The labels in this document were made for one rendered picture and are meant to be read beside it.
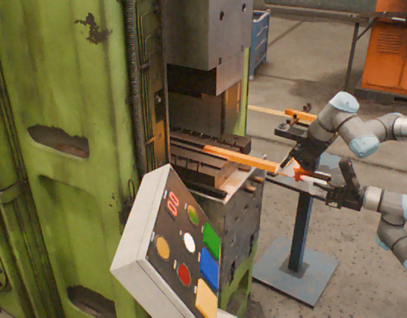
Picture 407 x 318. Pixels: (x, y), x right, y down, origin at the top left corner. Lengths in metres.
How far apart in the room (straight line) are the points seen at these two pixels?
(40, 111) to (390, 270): 2.07
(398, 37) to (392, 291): 2.99
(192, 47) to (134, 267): 0.65
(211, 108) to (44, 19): 0.78
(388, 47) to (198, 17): 3.82
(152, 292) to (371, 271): 1.90
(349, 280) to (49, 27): 2.00
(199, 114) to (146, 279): 1.06
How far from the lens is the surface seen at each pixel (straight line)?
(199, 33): 1.17
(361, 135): 1.20
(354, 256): 2.66
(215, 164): 1.44
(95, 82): 1.09
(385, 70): 4.90
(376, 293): 2.49
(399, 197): 1.36
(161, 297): 0.85
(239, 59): 1.37
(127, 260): 0.81
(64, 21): 1.19
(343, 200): 1.39
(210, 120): 1.74
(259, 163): 1.42
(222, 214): 1.42
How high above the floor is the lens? 1.74
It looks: 30 degrees down
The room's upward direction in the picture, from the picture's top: 1 degrees clockwise
